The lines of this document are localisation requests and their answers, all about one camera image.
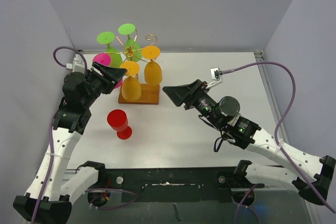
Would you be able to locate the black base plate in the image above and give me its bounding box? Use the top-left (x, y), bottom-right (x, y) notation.
top-left (92, 167), bottom-right (252, 202)

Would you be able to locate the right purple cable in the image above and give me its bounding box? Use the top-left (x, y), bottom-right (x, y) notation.
top-left (220, 61), bottom-right (336, 224)

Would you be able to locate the magenta wine glass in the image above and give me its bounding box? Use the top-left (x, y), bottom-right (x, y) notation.
top-left (92, 52), bottom-right (123, 89)

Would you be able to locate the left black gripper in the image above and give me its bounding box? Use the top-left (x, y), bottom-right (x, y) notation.
top-left (81, 62), bottom-right (127, 107)

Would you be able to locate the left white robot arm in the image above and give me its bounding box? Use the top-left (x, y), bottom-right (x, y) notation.
top-left (13, 62), bottom-right (127, 223)

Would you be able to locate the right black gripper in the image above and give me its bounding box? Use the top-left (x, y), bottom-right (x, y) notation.
top-left (163, 79), bottom-right (224, 129)

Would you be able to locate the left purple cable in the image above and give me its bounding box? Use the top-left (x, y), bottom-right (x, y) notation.
top-left (31, 47), bottom-right (139, 223)

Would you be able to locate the purple cable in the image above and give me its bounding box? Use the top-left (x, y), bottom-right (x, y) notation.
top-left (31, 47), bottom-right (139, 223)
top-left (220, 61), bottom-right (336, 224)

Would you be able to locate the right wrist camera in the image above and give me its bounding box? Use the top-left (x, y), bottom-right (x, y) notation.
top-left (206, 67), bottom-right (223, 90)

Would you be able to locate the red wine glass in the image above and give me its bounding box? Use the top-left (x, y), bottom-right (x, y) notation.
top-left (107, 109), bottom-right (132, 140)

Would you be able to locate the orange wine glass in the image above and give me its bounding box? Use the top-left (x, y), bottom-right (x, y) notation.
top-left (142, 45), bottom-right (163, 86)
top-left (120, 61), bottom-right (141, 101)

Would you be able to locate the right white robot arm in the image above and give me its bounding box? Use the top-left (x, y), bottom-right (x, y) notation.
top-left (163, 80), bottom-right (335, 205)

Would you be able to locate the green wine glass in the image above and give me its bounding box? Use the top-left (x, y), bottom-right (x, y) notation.
top-left (118, 23), bottom-right (142, 62)
top-left (97, 31), bottom-right (123, 68)

